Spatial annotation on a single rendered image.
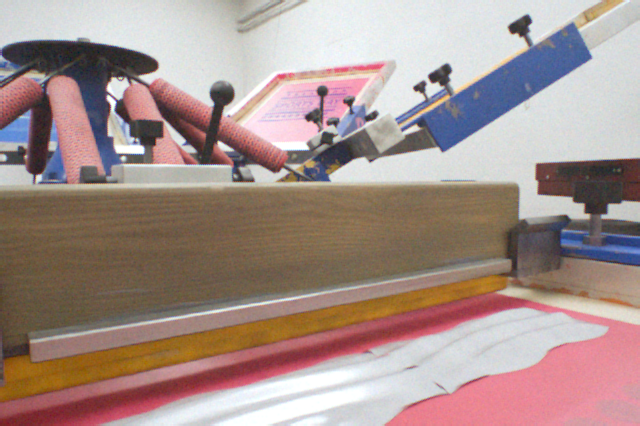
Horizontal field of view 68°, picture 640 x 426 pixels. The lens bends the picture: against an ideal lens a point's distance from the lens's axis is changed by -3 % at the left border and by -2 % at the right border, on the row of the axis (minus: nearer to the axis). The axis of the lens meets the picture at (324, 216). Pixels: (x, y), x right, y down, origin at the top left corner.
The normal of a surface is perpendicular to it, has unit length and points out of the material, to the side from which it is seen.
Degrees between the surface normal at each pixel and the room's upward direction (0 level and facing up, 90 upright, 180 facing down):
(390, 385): 32
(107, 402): 0
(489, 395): 0
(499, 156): 90
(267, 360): 0
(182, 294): 90
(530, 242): 90
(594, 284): 90
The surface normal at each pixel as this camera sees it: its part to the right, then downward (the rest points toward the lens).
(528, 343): 0.36, -0.76
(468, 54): -0.81, 0.05
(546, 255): 0.59, 0.07
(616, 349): 0.00, -1.00
